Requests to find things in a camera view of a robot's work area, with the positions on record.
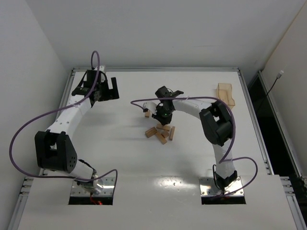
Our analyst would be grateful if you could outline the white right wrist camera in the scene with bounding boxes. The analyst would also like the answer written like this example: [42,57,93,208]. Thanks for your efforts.
[143,101,157,114]

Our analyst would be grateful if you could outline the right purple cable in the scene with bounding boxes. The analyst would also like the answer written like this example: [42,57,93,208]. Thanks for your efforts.
[130,96,259,199]

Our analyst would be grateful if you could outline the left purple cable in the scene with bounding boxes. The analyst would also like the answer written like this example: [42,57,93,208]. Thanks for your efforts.
[9,50,118,190]

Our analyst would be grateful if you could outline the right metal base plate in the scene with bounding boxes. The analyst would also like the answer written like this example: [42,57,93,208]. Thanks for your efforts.
[199,176,245,196]

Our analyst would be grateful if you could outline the purple cable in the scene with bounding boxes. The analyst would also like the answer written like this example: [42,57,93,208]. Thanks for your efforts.
[130,96,259,199]
[9,50,118,190]

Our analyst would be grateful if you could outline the amber transparent plastic bin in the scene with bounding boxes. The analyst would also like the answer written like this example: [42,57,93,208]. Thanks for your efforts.
[216,83,236,109]

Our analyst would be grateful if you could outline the metal base plate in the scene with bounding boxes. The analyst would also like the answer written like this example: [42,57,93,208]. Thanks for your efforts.
[71,177,116,197]
[199,176,245,196]

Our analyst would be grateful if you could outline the aluminium table frame rail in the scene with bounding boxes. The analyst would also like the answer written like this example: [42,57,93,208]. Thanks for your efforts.
[18,69,306,230]

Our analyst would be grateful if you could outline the thin wooden plank block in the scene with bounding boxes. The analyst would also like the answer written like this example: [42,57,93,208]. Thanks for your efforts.
[169,126,176,140]

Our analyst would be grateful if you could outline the small wooden cube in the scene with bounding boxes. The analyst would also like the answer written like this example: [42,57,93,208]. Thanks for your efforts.
[161,130,169,138]

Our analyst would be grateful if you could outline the flat wooden block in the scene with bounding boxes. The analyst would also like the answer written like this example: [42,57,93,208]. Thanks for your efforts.
[156,124,171,132]

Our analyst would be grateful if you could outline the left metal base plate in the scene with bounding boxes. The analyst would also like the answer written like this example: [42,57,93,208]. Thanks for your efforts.
[71,177,116,197]

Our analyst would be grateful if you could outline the wide wooden block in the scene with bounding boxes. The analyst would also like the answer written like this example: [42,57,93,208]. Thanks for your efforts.
[145,127,157,138]

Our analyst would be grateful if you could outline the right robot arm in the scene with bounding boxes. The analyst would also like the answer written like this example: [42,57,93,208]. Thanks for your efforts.
[152,86,237,191]

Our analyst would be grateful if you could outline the black wall cable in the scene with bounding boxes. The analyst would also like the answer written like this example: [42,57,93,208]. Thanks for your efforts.
[256,69,285,113]

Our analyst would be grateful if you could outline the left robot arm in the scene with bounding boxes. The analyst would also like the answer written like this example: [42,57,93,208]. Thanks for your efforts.
[35,66,119,194]

